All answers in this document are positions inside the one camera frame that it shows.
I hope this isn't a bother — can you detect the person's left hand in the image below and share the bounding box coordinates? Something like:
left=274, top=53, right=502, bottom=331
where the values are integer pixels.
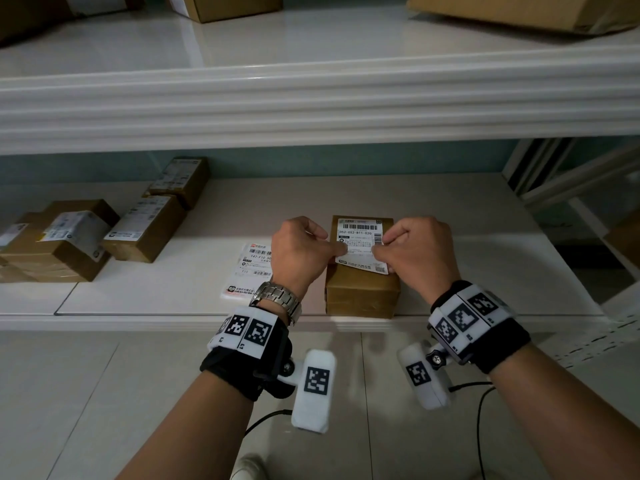
left=270, top=217, right=349, bottom=296

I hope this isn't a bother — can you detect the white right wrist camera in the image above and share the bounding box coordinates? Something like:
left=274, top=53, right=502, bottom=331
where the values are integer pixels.
left=397, top=342, right=461, bottom=412

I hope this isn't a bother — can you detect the labelled brown cardboard box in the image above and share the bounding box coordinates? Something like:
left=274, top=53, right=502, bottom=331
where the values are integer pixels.
left=0, top=213, right=46, bottom=255
left=101, top=194, right=189, bottom=264
left=0, top=199, right=121, bottom=283
left=142, top=156, right=211, bottom=211

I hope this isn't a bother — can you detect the white shelf unit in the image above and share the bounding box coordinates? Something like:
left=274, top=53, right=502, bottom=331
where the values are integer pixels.
left=0, top=0, right=640, bottom=333

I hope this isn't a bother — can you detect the person's right hand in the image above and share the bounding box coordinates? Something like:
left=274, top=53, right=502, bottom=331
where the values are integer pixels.
left=372, top=217, right=462, bottom=302

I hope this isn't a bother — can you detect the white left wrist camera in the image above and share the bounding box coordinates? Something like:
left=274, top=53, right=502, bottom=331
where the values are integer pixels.
left=280, top=349, right=337, bottom=435

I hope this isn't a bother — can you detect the person's right forearm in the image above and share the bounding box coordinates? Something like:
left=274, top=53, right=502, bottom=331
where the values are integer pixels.
left=486, top=342, right=640, bottom=480

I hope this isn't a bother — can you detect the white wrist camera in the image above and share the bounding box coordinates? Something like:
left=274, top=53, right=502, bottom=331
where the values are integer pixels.
left=280, top=349, right=337, bottom=435
left=397, top=342, right=461, bottom=412

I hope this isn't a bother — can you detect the black left wrist marker strap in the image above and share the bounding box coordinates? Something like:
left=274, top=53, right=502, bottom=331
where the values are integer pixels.
left=199, top=307, right=292, bottom=401

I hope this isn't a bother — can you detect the black right wrist marker strap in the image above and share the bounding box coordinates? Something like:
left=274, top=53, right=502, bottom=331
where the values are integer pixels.
left=427, top=280, right=532, bottom=375

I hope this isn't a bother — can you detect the white shipping label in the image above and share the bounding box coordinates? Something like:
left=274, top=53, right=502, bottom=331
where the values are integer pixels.
left=332, top=217, right=392, bottom=275

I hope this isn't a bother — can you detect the black right camera cable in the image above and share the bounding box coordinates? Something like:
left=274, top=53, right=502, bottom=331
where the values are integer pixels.
left=447, top=381, right=497, bottom=480

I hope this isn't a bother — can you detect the white label backing sheet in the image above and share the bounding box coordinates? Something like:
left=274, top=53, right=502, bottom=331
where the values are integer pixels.
left=220, top=240, right=275, bottom=302

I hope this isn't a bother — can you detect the black left camera cable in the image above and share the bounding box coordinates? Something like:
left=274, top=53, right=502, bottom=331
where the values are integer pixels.
left=243, top=409, right=294, bottom=436

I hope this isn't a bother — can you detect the black wrist marker strap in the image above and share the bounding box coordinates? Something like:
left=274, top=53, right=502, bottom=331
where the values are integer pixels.
left=199, top=307, right=292, bottom=401
left=427, top=280, right=532, bottom=375

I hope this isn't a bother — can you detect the black camera cable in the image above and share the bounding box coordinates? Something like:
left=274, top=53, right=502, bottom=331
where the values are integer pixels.
left=243, top=409, right=294, bottom=436
left=447, top=381, right=497, bottom=480

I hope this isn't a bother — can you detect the small brown cardboard box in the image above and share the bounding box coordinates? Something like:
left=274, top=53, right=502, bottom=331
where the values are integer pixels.
left=325, top=215, right=402, bottom=319

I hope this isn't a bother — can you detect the large brown cardboard box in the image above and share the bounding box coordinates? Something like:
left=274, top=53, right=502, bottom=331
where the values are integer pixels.
left=406, top=0, right=640, bottom=36

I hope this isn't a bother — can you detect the silver metal wristwatch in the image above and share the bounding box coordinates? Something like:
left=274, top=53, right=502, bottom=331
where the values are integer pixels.
left=249, top=281, right=304, bottom=326

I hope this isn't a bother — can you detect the person's left forearm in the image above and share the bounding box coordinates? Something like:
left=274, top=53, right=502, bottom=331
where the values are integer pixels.
left=115, top=366, right=262, bottom=480

